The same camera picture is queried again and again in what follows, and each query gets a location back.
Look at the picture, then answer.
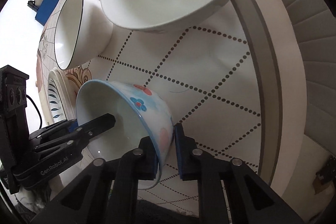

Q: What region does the polka dot bowl blue rim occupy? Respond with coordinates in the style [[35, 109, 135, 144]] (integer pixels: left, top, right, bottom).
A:
[[76, 80, 173, 190]]

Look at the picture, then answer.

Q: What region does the white bowl black rim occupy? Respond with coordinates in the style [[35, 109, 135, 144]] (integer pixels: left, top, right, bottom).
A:
[[54, 0, 113, 71]]

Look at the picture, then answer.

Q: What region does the patterned tablecloth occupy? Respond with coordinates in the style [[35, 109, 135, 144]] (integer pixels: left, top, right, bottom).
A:
[[34, 0, 308, 217]]

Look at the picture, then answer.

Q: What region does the blue box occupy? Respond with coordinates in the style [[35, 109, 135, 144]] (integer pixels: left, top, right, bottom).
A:
[[35, 0, 59, 26]]

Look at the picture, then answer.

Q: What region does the grey quilted chair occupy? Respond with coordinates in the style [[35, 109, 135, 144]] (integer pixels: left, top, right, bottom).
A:
[[282, 0, 335, 155]]

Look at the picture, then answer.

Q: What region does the black cable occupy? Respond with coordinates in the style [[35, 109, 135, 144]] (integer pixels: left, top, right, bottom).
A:
[[25, 94, 43, 130]]

